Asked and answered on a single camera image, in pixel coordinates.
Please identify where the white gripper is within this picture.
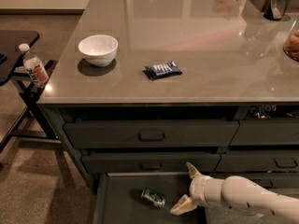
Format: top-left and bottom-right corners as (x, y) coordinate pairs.
(170, 162), (223, 216)

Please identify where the green soda can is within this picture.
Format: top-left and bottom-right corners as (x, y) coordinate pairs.
(140, 189), (165, 209)

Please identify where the middle left drawer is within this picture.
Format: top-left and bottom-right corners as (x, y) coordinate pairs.
(81, 152), (221, 174)

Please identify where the middle right drawer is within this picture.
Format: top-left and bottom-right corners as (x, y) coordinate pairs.
(216, 151), (299, 173)

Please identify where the top left drawer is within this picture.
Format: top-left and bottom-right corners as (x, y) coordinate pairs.
(64, 119), (238, 148)

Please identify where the open bottom left drawer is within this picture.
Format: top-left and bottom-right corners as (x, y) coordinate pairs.
(93, 174), (210, 224)

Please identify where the bottom right drawer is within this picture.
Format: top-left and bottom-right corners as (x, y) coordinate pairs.
(205, 173), (299, 190)

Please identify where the top right drawer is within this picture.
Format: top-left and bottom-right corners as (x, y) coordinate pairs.
(231, 119), (299, 146)

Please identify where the chip bag in drawer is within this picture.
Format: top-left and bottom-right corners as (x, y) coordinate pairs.
(248, 105), (299, 119)

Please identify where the blue snack packet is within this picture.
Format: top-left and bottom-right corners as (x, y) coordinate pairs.
(145, 62), (182, 80)

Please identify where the white bowl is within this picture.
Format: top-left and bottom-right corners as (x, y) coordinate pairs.
(78, 35), (119, 67)

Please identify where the black side table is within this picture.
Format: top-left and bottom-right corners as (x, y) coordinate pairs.
(0, 30), (57, 152)

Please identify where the glass jar with snacks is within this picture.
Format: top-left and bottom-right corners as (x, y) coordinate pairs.
(283, 19), (299, 62)

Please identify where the clear water bottle orange label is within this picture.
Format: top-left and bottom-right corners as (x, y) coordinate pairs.
(19, 43), (49, 88)

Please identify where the dark metal container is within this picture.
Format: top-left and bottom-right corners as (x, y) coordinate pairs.
(263, 0), (291, 21)

